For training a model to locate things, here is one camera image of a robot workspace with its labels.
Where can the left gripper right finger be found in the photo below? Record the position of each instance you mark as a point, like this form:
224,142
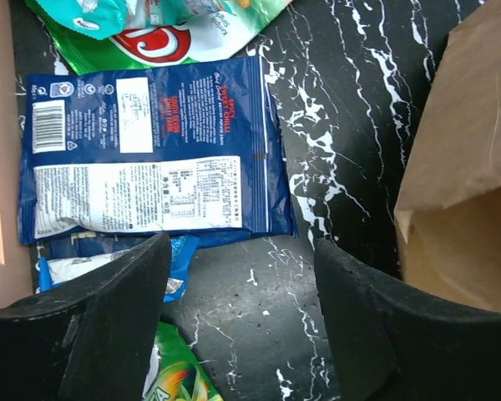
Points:
391,341

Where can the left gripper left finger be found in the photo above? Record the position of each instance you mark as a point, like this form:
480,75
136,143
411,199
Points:
90,338

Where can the brown paper bag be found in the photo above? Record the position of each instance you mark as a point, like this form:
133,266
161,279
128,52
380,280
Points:
448,210

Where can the blue M&M candy packet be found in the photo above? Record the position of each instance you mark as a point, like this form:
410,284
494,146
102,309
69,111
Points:
71,257

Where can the teal snack packet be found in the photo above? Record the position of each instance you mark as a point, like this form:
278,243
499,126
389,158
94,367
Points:
101,19

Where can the yellow snack bag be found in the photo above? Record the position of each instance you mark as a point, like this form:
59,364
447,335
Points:
174,371

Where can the orange plastic desk organizer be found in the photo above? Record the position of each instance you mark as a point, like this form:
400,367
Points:
15,274

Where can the blue cookie bag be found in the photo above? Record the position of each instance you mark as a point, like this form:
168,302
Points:
184,149

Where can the green chips bag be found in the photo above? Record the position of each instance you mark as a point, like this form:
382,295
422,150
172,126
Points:
209,38

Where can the navy Kettle chips bag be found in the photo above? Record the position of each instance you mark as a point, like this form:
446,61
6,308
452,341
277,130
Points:
217,239

